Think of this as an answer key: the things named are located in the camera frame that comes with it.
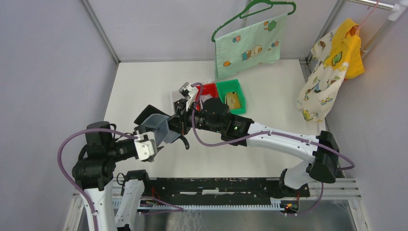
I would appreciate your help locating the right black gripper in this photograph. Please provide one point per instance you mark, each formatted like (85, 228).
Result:
(179, 122)

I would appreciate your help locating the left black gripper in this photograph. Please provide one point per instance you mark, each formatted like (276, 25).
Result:
(141, 129)

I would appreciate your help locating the black leather card holder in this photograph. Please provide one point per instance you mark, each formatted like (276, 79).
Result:
(163, 134)

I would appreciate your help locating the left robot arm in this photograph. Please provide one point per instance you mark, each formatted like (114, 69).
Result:
(105, 146)

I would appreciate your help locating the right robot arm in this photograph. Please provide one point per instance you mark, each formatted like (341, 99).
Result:
(319, 153)

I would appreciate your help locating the gold card stack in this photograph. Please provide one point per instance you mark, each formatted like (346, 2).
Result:
(232, 100)

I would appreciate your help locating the clear plastic bin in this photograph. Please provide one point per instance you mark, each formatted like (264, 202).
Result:
(176, 96)

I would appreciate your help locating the red plastic bin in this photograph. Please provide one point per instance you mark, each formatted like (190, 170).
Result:
(209, 91)

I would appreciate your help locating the green plastic bin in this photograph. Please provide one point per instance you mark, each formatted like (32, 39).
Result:
(229, 86)

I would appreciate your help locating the light green printed cloth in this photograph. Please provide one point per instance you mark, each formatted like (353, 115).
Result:
(239, 50)

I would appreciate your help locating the white printed garment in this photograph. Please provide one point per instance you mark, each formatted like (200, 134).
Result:
(318, 95)

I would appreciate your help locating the green clothes hanger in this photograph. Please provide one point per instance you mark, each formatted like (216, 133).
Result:
(245, 12)

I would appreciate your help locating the yellow garment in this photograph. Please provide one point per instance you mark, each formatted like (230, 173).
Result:
(345, 53)

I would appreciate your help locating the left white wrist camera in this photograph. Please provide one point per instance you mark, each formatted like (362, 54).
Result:
(146, 148)

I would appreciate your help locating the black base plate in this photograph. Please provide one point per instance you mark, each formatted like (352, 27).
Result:
(221, 191)

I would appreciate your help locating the white slotted cable duct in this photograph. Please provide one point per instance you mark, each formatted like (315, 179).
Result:
(275, 205)

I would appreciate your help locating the metal hanging rail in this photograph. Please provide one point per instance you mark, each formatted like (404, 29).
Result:
(395, 11)

